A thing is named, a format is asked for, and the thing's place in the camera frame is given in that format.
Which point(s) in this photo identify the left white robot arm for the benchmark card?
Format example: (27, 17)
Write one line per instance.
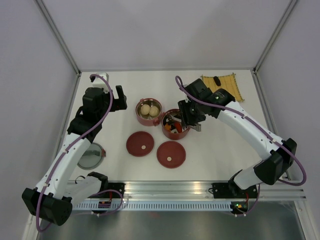
(51, 199)

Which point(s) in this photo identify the red lid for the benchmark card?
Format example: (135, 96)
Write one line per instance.
(140, 144)
(171, 154)

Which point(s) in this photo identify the right aluminium frame post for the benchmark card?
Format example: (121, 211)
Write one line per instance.
(275, 34)

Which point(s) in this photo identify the grey transparent lid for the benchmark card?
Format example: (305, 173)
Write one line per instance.
(92, 157)

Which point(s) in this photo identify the aluminium frame post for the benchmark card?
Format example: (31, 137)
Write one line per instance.
(275, 34)
(57, 35)

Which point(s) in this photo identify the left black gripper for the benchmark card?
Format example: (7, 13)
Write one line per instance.
(115, 106)

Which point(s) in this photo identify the white slotted cable duct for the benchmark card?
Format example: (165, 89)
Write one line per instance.
(90, 205)

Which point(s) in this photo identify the red salmon nigiri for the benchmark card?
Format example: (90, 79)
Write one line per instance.
(178, 127)

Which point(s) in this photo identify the yellow bamboo mat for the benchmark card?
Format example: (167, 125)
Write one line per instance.
(228, 83)

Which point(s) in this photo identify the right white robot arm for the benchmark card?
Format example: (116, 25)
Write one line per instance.
(276, 155)

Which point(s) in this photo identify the red steel bowl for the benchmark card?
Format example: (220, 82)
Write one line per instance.
(148, 120)
(173, 135)

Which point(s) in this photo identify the left aluminium frame post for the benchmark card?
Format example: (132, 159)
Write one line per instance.
(57, 35)

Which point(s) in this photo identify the round bun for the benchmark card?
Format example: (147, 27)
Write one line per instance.
(154, 111)
(145, 109)

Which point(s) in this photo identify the metal tongs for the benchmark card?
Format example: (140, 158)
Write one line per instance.
(171, 118)

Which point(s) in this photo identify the orange shrimp sushi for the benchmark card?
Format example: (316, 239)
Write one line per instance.
(167, 127)

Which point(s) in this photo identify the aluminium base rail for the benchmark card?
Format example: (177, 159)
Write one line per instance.
(198, 191)

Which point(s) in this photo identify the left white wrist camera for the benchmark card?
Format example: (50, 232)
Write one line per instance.
(97, 82)

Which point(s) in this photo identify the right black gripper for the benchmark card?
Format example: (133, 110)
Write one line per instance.
(183, 106)

